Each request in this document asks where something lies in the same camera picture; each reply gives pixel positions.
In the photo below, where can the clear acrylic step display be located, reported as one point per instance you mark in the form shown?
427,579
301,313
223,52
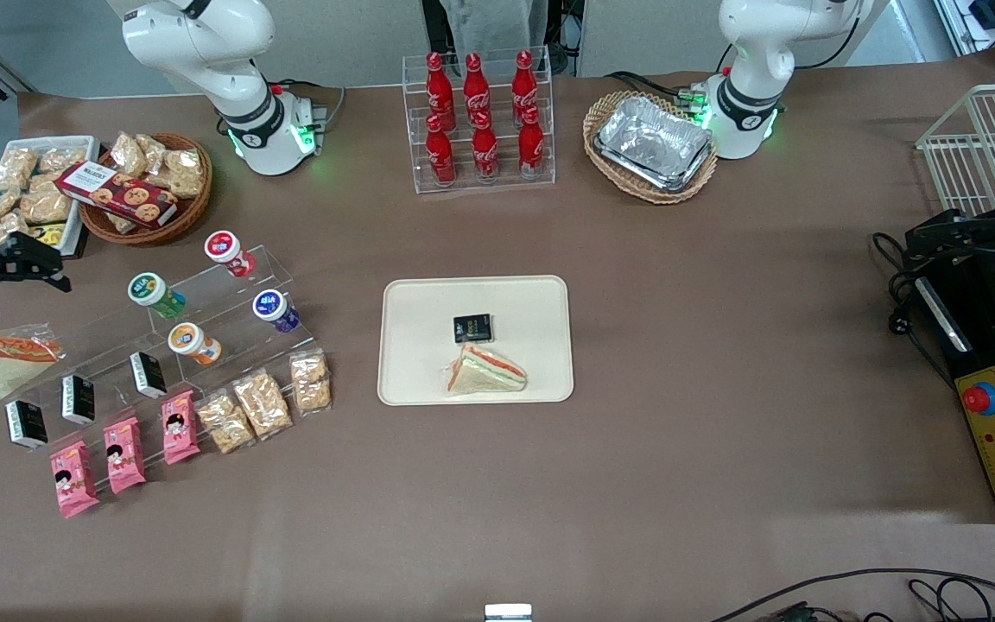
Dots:
223,298

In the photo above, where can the red cola bottle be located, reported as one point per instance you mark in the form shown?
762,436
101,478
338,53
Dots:
485,155
531,149
524,82
440,160
438,86
476,86

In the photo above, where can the pink snack packet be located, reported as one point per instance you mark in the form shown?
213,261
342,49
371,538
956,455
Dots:
74,479
180,428
124,455

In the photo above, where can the brown round wicker basket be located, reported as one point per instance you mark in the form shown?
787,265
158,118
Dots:
191,212

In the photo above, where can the white rectangular tray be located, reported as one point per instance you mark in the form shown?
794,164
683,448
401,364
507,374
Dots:
83,147

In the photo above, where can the black flat gum box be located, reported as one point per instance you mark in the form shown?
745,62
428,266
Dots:
472,328

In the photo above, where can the orange gum bottle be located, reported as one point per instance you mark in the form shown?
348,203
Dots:
193,343

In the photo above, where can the red gum bottle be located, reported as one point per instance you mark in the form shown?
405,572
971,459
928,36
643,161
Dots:
229,252

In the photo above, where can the purple gum bottle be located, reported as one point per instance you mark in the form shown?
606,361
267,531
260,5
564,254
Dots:
275,311

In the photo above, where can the small wrapped triangle sandwich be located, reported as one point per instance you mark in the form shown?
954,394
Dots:
484,373

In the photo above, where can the person in grey trousers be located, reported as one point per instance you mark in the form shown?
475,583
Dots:
497,22

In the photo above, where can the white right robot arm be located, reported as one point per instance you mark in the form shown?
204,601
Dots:
195,43

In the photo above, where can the small white device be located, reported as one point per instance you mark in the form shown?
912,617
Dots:
508,612

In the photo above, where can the black sealing machine yellow panel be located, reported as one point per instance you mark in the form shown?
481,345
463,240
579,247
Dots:
977,333

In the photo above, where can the yellow black snack packet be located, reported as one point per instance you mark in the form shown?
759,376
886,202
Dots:
50,234

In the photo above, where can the beige plastic tray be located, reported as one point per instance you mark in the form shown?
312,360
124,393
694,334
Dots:
428,345

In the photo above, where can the black white small box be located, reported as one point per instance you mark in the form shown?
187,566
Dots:
148,375
78,399
27,424

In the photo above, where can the clear acrylic bottle rack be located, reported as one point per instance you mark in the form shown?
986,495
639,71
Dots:
502,177

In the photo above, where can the aluminium frame shelf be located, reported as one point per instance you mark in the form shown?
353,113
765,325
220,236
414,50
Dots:
994,26

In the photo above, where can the green gum bottle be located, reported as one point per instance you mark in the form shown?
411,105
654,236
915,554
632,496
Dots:
155,295

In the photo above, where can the stacked aluminium foil trays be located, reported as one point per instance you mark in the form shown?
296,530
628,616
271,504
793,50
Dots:
653,142

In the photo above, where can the light oval wicker basket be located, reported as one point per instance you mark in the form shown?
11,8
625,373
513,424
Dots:
605,108

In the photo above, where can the dark red cookie box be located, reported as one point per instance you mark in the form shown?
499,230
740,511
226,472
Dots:
117,193

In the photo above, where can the large wrapped triangle sandwich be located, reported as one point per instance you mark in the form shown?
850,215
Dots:
5,367

